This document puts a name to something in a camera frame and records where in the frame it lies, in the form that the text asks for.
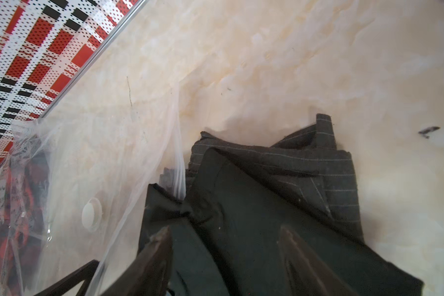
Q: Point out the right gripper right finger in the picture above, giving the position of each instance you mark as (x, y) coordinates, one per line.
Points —
(306, 273)

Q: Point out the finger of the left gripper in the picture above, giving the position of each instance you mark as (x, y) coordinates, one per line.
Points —
(82, 275)

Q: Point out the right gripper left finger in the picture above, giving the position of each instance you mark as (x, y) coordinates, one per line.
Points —
(150, 272)

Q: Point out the clear plastic vacuum bag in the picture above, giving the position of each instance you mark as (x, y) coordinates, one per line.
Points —
(101, 164)

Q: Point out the red black plaid shirt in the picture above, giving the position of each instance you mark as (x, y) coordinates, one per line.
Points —
(23, 193)

